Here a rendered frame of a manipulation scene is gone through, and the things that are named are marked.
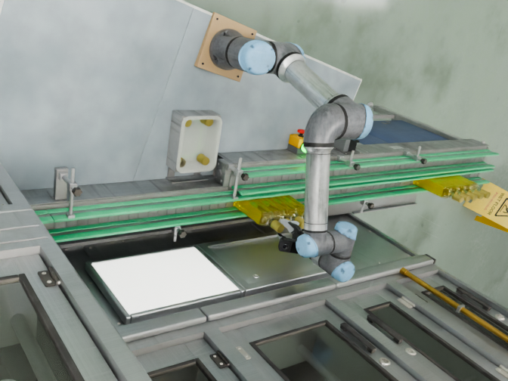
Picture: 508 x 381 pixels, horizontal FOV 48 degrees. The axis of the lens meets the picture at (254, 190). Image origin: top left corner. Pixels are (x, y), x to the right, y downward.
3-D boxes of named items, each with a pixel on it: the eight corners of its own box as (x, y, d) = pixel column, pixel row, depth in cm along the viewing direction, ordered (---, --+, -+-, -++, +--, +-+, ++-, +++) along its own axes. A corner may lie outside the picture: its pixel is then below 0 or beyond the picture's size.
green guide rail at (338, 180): (230, 187, 230) (242, 196, 225) (231, 185, 230) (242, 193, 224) (482, 162, 333) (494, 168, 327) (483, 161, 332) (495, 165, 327)
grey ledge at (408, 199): (263, 215, 261) (278, 226, 253) (267, 197, 258) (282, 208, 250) (401, 196, 317) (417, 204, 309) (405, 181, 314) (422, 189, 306)
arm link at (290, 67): (261, 34, 209) (351, 116, 176) (293, 37, 217) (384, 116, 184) (251, 63, 215) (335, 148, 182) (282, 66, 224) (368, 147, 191)
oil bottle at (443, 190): (412, 183, 302) (456, 205, 281) (415, 173, 300) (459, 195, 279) (419, 182, 305) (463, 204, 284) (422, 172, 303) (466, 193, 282)
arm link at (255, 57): (229, 35, 204) (250, 40, 194) (259, 38, 212) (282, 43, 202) (224, 69, 208) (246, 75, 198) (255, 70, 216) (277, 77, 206)
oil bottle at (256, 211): (232, 205, 235) (262, 228, 220) (234, 193, 233) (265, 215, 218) (243, 204, 239) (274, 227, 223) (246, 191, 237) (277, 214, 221)
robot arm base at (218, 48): (216, 23, 211) (230, 26, 204) (248, 35, 221) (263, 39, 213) (203, 63, 214) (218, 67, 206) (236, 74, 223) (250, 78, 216)
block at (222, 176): (212, 180, 233) (221, 187, 227) (215, 158, 229) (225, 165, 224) (220, 179, 235) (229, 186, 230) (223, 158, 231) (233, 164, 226)
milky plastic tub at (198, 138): (165, 165, 224) (176, 174, 218) (172, 109, 216) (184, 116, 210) (204, 162, 234) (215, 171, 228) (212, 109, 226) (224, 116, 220)
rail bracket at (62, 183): (46, 196, 197) (68, 224, 181) (48, 150, 191) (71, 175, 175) (60, 195, 200) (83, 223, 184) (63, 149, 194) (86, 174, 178)
